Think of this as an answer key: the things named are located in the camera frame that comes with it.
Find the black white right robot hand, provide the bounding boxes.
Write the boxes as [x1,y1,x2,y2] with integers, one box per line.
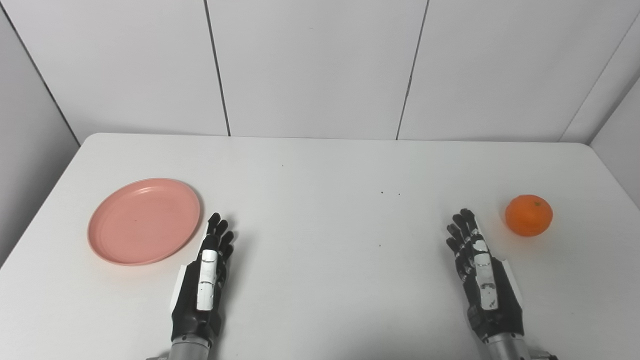
[446,208,526,344]

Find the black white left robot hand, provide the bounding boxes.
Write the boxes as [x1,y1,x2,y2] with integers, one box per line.
[170,212,236,348]

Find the orange fruit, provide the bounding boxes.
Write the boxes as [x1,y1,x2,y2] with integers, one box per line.
[504,194,554,237]

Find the pink round plate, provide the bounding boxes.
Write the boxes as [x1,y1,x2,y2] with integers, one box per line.
[87,178,202,266]

